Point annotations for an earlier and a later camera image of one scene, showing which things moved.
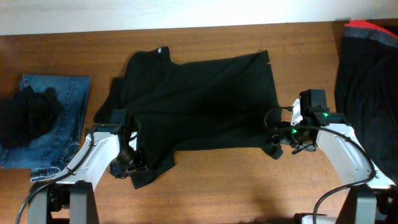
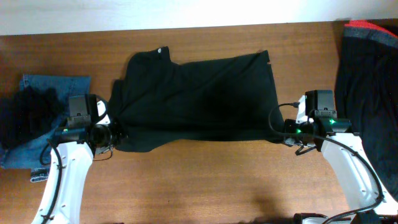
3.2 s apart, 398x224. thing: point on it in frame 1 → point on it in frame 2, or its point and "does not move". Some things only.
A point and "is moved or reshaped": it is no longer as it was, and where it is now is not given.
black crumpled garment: x=25 y=115 does not move
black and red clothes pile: x=366 y=92 does not move
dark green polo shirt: x=229 y=103 is moved or reshaped
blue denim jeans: x=46 y=152 does not move
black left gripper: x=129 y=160 → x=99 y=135
